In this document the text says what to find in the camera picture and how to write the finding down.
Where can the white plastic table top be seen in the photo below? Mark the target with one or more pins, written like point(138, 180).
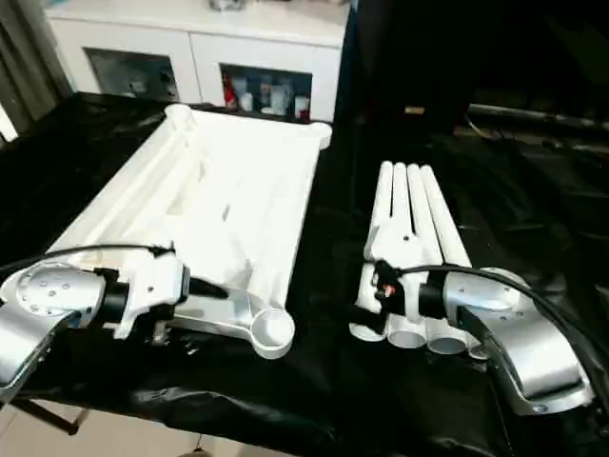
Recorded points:
point(238, 209)

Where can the white plastic table leg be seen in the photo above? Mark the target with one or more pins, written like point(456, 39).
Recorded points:
point(419, 205)
point(442, 224)
point(383, 200)
point(401, 195)

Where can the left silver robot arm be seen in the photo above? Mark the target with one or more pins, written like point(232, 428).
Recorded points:
point(48, 295)

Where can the black plastic mat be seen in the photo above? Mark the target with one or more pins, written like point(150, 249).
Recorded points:
point(333, 400)

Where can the small red bottle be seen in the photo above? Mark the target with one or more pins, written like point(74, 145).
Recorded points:
point(230, 90)

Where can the small white jar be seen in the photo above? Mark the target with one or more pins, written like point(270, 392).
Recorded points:
point(301, 106)

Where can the white glass-door cabinet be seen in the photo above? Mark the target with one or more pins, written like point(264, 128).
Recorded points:
point(200, 43)

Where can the grey curtain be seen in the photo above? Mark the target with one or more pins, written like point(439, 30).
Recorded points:
point(24, 76)

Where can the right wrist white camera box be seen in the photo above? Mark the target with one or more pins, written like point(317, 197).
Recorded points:
point(398, 246)

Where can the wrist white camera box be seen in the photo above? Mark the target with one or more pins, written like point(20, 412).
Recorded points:
point(152, 286)
point(398, 246)

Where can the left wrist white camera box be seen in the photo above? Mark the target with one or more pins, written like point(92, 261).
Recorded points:
point(152, 286)

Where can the black metal table frame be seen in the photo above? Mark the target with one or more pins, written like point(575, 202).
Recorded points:
point(48, 416)

